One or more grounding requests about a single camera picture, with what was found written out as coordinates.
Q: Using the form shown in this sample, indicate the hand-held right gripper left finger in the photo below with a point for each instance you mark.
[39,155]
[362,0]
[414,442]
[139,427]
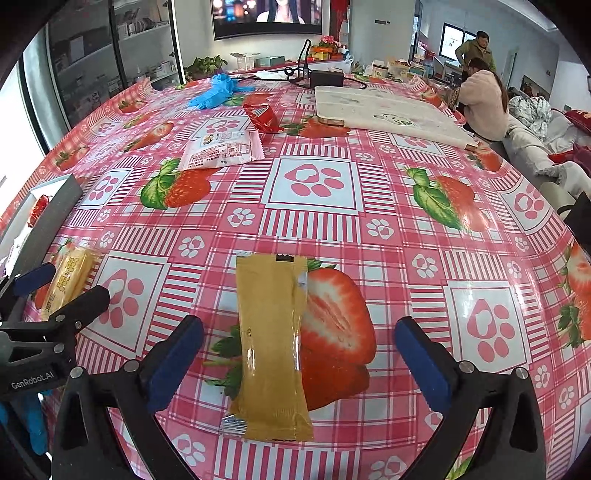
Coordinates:
[180,364]

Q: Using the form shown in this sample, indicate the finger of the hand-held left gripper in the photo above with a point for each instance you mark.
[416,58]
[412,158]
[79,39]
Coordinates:
[87,302]
[32,279]

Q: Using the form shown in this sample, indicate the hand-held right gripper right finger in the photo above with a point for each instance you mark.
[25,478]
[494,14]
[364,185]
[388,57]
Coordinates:
[425,364]

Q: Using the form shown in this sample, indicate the yellow snack packet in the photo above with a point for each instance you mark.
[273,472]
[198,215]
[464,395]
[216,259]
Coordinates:
[69,272]

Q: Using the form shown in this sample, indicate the grey storage box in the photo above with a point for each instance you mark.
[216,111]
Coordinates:
[51,217]

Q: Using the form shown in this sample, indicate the long red snack packet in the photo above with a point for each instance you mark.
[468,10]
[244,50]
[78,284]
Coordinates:
[39,207]

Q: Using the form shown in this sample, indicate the gold snack packet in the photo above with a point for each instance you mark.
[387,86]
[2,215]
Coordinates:
[272,346]

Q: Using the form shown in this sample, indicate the person's left hand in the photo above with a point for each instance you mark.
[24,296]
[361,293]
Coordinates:
[27,420]

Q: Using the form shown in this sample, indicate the strawberry print tablecloth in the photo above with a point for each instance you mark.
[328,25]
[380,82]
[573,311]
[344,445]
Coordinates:
[323,230]

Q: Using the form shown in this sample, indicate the white and pink snack packet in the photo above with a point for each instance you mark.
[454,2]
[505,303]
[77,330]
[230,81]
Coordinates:
[221,150]

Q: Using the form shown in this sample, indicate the glass door cabinet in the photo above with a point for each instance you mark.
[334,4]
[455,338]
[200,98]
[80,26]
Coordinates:
[111,60]

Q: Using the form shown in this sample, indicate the grey sofa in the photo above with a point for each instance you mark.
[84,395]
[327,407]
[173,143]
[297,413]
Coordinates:
[545,147]

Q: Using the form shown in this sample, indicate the blue disposable gloves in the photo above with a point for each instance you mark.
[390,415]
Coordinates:
[217,90]

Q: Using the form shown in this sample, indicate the small red snack packet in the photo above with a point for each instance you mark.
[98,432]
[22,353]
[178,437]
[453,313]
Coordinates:
[261,115]

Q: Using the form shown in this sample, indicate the white board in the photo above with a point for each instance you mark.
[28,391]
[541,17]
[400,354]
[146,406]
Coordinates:
[392,110]

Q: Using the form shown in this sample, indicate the potted green plant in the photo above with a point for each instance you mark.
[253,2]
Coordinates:
[205,67]

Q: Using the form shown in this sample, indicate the silver crumpled blanket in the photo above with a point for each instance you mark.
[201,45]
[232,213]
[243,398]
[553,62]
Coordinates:
[531,106]

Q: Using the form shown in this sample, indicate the red cushion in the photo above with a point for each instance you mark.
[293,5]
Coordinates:
[579,117]

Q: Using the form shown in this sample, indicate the white paper sheet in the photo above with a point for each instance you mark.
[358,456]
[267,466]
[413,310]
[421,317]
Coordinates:
[270,74]

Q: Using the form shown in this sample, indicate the clutter of assorted goods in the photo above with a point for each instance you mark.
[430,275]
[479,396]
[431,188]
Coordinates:
[406,67]

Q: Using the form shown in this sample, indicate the teal box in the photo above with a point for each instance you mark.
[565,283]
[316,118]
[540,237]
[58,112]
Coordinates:
[270,60]

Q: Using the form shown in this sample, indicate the computer monitors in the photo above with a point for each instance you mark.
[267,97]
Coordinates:
[450,41]

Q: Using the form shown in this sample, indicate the pink flower pot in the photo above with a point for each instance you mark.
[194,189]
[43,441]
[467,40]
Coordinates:
[328,41]

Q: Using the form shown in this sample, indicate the wall television screen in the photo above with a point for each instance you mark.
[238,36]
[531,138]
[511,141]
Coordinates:
[265,18]

